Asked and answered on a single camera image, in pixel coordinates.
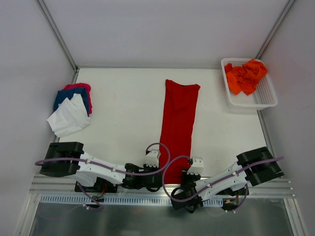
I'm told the white slotted cable duct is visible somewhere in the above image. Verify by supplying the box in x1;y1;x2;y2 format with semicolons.
40;195;224;207

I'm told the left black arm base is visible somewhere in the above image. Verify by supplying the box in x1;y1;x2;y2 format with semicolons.
73;176;118;193

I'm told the red t shirt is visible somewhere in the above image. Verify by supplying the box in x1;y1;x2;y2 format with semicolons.
158;79;201;185

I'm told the orange t shirt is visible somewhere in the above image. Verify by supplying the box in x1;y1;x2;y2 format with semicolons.
224;59;268;95

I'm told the pink folded t shirt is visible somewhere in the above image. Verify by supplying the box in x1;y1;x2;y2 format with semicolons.
60;83;93;115

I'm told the aluminium mounting rail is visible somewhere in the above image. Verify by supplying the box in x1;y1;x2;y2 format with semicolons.
29;174;296;199

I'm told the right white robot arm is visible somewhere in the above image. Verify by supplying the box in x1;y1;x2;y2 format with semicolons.
171;147;284;213

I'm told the white folded t shirt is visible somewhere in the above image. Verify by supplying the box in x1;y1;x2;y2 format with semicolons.
46;93;91;138

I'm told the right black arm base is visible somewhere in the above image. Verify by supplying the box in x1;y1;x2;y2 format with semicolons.
216;187;247;197

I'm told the white plastic basket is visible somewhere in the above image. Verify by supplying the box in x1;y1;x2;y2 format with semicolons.
221;58;278;113

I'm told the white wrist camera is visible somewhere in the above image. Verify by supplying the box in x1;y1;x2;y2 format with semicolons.
145;149;160;168
187;157;204;175

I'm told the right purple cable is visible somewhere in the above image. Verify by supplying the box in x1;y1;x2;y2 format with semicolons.
162;155;284;211

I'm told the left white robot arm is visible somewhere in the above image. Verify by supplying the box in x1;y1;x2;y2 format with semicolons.
35;142;162;194

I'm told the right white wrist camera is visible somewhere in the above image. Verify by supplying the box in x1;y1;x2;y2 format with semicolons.
187;157;204;175

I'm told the blue folded t shirt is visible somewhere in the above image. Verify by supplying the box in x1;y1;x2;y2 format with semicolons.
53;90;89;118

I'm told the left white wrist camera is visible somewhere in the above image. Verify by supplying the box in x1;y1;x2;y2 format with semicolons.
145;149;160;168

